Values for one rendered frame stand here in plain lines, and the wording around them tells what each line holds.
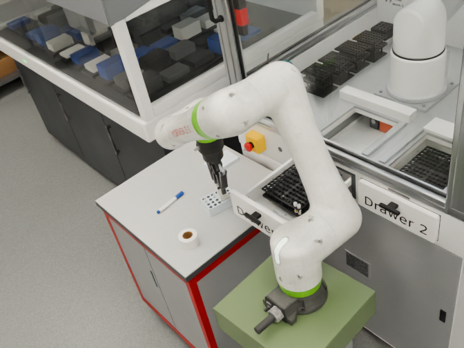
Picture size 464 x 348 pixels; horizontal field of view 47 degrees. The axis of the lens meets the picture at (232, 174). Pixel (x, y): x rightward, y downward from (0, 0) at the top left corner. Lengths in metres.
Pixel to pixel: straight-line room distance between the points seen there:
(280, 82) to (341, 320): 0.66
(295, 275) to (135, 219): 0.86
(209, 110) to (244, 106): 0.09
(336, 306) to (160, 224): 0.79
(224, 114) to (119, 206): 1.01
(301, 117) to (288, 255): 0.35
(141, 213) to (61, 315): 1.02
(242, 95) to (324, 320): 0.66
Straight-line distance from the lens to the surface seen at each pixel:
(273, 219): 1.70
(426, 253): 1.85
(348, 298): 1.56
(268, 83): 1.33
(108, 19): 2.13
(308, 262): 1.39
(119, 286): 2.93
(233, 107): 1.26
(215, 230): 1.94
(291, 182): 1.86
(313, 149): 1.40
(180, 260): 1.88
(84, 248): 3.23
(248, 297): 1.59
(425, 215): 1.71
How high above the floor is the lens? 2.11
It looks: 39 degrees down
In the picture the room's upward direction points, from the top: 12 degrees counter-clockwise
